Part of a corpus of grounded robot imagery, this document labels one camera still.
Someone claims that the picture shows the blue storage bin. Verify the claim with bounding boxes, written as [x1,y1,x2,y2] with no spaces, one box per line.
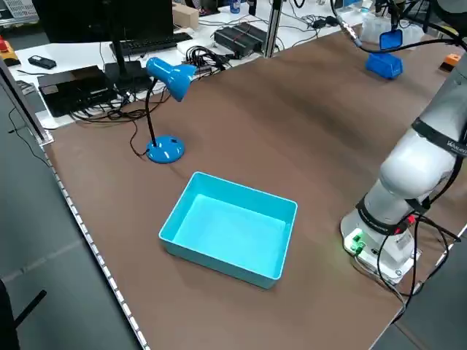
[365,52,404,81]

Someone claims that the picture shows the orange push-button box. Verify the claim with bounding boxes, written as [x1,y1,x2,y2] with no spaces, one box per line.
[439,53,463,74]

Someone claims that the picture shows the brown cardboard box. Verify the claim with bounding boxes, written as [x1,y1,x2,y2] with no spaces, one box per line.
[171,4,200,30]

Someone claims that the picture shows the large teal plastic tray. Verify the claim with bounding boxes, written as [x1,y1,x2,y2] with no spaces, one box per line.
[158,171,299,291]

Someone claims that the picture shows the black electronics box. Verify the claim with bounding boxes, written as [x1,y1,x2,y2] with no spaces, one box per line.
[37,65,118,118]

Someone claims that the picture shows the clear plastic organizer case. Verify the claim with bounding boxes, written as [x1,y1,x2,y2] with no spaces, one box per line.
[360,15,426,47]

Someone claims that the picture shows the black finned power supply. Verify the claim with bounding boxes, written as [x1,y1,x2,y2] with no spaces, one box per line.
[214,22,270,59]

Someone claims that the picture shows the blue desk lamp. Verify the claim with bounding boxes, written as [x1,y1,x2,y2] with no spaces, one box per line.
[144,57,198,165]

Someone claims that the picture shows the black keyboard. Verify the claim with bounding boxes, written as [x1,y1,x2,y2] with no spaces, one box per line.
[118,32,194,56]

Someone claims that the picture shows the black computer monitor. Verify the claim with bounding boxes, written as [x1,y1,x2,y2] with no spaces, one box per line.
[31,0,174,94]

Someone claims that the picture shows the small black handheld device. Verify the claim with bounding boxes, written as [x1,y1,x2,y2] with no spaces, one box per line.
[28,55,57,70]

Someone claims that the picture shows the red emergency stop button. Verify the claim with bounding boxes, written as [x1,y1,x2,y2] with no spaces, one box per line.
[0,37,19,67]

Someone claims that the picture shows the black stand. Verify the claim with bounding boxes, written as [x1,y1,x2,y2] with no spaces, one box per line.
[0,280,48,350]

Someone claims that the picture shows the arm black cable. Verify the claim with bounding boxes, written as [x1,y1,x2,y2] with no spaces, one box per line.
[352,156,463,303]
[330,0,460,55]

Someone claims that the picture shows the aluminium frame post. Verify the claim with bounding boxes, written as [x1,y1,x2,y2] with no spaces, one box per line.
[265,0,285,58]

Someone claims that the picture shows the black lamp cord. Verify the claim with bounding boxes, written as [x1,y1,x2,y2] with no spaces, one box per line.
[129,120,151,158]

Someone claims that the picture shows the aluminium frame rail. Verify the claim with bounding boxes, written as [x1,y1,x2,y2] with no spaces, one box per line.
[0,58,55,147]

